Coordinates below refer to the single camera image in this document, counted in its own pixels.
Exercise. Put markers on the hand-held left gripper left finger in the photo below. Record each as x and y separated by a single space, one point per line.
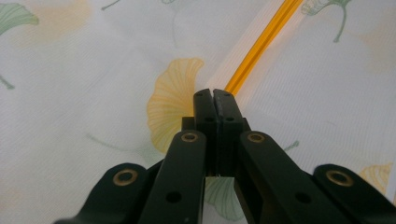
205 112

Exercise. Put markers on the white leaf print cloth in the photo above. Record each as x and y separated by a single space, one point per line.
93 109

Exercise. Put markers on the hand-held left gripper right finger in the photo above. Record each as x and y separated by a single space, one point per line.
230 118

